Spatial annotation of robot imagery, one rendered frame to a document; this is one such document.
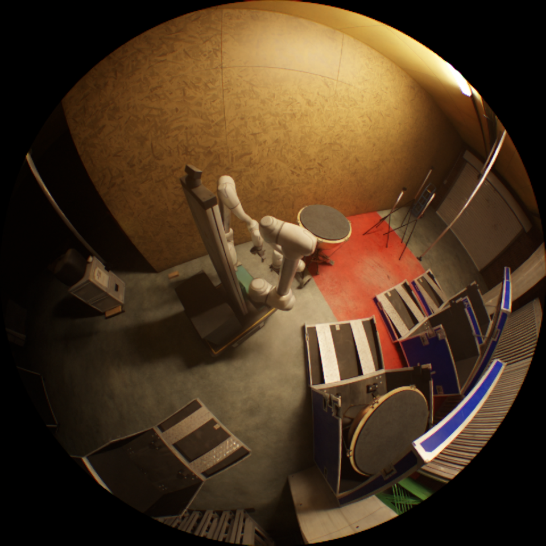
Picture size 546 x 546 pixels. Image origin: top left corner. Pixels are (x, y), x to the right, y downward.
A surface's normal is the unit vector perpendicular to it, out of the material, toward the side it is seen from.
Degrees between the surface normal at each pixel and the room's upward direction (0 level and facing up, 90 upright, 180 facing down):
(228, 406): 0
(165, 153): 90
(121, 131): 90
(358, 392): 0
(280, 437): 0
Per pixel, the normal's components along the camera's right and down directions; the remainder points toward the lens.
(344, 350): 0.04, -0.54
